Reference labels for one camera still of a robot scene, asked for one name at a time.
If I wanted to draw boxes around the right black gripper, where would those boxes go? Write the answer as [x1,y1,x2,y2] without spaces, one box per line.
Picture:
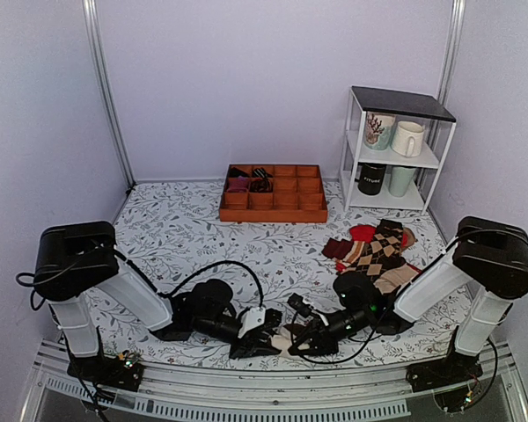
[290,309,372,358]

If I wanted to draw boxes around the cream and brown sock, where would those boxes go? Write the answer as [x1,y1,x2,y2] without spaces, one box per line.
[270,323,305,359]

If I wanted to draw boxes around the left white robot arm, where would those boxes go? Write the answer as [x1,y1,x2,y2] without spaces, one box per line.
[15,221,282,382]

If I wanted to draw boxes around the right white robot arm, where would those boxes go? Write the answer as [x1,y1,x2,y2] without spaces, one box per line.
[288,216,528,383]

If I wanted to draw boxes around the striped maroon sock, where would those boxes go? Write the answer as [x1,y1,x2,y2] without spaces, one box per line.
[321,238,368,264]

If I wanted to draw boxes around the brown argyle sock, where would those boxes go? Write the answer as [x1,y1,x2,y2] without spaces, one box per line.
[338,218,414,287]

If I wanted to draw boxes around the red sock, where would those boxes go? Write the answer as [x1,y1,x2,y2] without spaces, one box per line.
[334,223,423,276]

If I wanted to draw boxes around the floral tablecloth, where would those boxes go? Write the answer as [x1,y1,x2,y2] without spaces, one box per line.
[88,182,471,371]

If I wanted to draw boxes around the wooden compartment tray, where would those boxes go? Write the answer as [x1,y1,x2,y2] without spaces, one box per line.
[219,164,328,223]

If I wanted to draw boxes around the black striped rolled sock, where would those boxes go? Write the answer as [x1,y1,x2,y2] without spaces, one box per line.
[250,167,273,193]

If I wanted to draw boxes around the magenta rolled sock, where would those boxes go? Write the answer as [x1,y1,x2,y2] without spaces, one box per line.
[225,176,251,193]

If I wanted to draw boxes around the dark rolled sock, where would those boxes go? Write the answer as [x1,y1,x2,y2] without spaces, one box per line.
[227,167,250,178]

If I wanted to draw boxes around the black mug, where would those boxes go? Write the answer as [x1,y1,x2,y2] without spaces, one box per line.
[357,163,386,196]

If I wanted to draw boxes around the pale green cup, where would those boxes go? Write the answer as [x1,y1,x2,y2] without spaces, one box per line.
[388,166,416,198]

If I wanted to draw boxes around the white ceramic mug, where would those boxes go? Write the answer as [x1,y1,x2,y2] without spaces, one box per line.
[391,120,425,158]

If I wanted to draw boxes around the floral pattern mug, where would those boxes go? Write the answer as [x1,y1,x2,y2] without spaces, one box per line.
[364,112,396,150]

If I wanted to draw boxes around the white metal shelf rack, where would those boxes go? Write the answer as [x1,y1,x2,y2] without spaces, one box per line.
[339,86,457,214]

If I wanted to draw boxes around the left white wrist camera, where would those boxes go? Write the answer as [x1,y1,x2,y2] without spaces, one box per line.
[238,306,266,338]

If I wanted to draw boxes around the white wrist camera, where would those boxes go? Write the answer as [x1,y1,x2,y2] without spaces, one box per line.
[238,306,266,338]
[288,293,329,326]

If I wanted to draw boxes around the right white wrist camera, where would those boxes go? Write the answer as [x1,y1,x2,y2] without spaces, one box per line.
[288,293,329,326]

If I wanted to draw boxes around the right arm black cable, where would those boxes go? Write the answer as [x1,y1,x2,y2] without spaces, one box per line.
[290,307,384,365]

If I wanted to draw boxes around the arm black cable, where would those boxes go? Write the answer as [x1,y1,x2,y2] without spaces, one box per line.
[290,307,384,365]
[156,259,266,309]

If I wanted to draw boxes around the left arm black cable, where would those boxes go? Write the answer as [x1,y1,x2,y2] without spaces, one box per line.
[156,259,266,309]

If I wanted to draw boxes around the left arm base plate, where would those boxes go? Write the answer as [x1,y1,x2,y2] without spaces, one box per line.
[67,353,144,392]

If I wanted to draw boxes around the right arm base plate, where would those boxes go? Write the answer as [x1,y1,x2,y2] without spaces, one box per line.
[406,354,483,392]

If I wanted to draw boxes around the right aluminium corner post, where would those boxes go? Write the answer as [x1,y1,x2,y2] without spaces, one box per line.
[437,0,466,106]

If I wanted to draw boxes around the aluminium corner post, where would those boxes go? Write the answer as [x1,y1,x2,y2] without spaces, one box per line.
[82,0,136,191]
[437,0,466,106]

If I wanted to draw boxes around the left aluminium corner post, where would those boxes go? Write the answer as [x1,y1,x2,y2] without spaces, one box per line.
[82,0,136,191]

